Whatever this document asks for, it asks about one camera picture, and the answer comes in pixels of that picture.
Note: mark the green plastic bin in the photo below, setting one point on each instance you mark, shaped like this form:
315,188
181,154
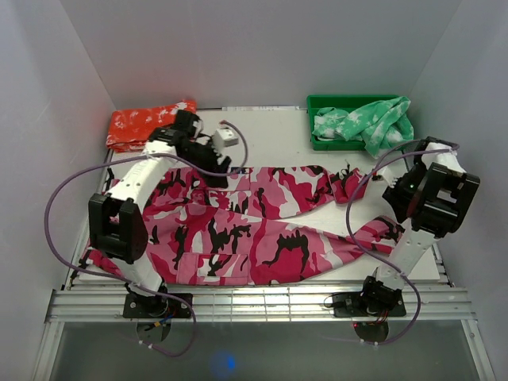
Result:
347,102

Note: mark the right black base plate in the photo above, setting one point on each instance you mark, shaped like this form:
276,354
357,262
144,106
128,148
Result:
354,304

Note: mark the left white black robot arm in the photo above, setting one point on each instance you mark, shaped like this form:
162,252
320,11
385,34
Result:
116,226

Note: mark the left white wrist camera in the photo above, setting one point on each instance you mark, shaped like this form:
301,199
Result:
224,137

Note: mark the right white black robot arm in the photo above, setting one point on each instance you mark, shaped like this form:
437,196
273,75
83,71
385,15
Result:
430,201

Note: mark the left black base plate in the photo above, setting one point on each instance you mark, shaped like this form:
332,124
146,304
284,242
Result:
145,307

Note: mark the aluminium frame rail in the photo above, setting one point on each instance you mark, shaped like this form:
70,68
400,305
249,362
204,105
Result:
307,302

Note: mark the pink camouflage trousers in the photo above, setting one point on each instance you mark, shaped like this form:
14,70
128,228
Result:
243,235

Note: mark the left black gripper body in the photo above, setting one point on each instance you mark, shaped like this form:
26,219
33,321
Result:
204,156

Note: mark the green tie-dye trousers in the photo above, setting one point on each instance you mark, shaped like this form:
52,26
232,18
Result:
381,125

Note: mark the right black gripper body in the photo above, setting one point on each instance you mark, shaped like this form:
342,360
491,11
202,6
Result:
406,188

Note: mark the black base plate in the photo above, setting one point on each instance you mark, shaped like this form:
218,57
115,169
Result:
145,307
354,304

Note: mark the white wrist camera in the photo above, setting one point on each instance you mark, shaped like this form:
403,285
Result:
387,175
224,137

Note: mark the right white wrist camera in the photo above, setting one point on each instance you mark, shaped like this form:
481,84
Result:
387,175

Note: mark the folded orange white trousers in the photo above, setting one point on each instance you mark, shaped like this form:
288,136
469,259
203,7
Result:
129,129

